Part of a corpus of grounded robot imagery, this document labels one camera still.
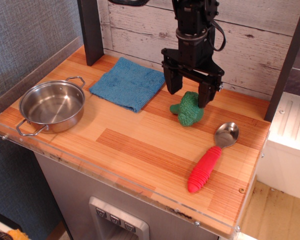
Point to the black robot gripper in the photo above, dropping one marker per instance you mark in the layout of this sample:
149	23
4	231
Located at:
193	59

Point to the green toy broccoli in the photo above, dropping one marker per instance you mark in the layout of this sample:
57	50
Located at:
188	110

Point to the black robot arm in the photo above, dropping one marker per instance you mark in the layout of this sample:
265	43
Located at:
195	19

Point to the stainless steel pot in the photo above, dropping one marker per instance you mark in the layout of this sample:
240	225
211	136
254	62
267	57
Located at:
52	107

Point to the blue folded cloth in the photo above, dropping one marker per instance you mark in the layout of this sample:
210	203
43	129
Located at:
128	85

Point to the clear acrylic edge guard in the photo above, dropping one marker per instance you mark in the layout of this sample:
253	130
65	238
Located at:
152	161

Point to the grey toy fridge cabinet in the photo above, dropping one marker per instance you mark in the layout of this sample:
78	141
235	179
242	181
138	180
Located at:
96	209

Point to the yellow object bottom left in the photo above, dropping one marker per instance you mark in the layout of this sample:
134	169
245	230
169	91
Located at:
16	234

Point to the red handled metal spoon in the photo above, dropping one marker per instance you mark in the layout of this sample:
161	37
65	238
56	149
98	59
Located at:
225	136

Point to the dark left wooden post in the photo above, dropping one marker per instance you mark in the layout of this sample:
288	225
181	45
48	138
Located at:
91	30

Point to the dark wooden post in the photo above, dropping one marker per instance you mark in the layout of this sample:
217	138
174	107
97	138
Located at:
91	30
284	74

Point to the dark right wooden post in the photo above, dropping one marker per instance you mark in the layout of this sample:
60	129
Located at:
284	74

